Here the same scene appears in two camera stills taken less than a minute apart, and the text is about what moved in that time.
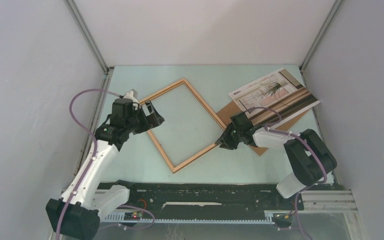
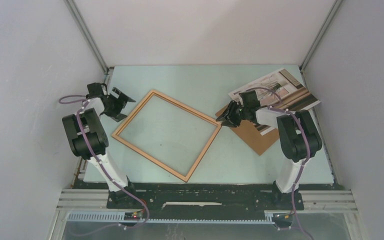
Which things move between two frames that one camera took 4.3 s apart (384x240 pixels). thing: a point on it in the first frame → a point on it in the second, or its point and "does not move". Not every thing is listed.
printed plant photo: (279, 90) does not move
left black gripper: (153, 120) → (121, 101)
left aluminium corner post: (76, 14) does not move
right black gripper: (225, 138) → (230, 108)
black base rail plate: (161, 197) does not move
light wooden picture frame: (211, 111) → (126, 122)
